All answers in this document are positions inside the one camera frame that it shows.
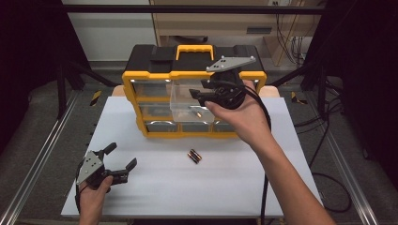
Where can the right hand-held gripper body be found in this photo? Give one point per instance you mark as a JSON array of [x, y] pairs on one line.
[[230, 90]]

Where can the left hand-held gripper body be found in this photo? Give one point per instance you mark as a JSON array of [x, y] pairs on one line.
[[90, 165]]

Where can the black copper battery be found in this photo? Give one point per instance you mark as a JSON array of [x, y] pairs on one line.
[[193, 157], [196, 154], [197, 114]]

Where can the clear plastic storage drawer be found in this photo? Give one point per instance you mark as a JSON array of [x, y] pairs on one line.
[[183, 106]]

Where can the yellow black organizer cabinet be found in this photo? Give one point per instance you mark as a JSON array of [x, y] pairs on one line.
[[147, 59]]

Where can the person's left hand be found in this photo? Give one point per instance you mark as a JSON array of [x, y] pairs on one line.
[[92, 200]]

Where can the person's right hand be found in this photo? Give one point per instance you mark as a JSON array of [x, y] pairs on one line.
[[247, 122]]

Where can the yellow black hazard tape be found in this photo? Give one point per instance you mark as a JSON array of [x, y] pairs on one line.
[[297, 98], [95, 97]]

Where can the set of clear drawers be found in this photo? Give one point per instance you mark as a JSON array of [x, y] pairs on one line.
[[151, 89]]

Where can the light wooden board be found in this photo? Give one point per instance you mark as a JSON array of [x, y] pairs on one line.
[[117, 91]]

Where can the light wooden cabinet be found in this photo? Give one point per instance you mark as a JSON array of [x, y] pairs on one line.
[[219, 25]]

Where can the black metal stand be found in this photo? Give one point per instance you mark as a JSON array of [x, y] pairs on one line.
[[313, 75], [61, 90]]

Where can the black horizontal bar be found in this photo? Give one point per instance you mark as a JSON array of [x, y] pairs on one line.
[[187, 8]]

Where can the white panel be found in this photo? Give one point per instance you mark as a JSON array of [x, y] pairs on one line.
[[109, 34]]

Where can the aluminium rail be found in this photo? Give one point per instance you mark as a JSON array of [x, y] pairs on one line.
[[353, 187], [37, 168]]

